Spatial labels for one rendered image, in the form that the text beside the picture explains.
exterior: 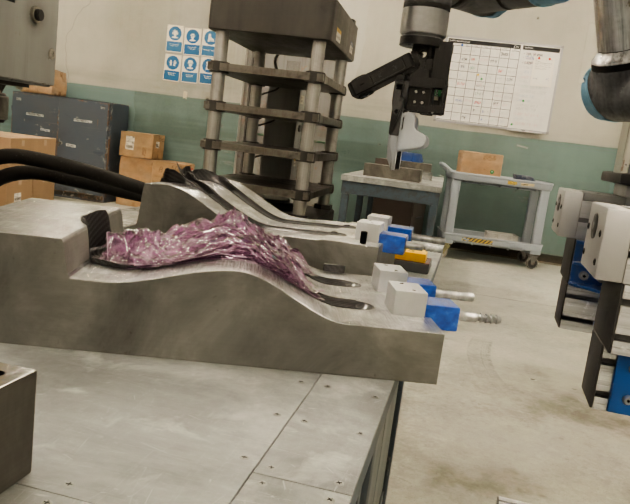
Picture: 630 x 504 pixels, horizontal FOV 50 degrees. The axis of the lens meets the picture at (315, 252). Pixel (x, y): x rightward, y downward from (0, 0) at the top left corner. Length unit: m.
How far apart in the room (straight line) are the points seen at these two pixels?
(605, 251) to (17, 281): 0.67
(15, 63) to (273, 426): 1.22
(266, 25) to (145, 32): 3.44
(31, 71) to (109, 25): 6.96
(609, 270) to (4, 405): 0.70
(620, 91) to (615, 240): 0.64
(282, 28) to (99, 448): 4.72
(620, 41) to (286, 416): 1.12
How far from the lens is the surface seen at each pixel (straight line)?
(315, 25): 5.08
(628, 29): 1.51
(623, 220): 0.91
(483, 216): 7.60
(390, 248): 1.02
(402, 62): 1.13
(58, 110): 8.25
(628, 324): 0.93
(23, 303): 0.71
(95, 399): 0.60
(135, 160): 7.95
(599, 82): 1.53
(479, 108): 7.57
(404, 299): 0.75
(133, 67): 8.44
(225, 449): 0.53
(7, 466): 0.47
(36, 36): 1.70
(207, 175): 1.21
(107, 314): 0.69
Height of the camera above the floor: 1.03
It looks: 10 degrees down
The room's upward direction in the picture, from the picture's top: 7 degrees clockwise
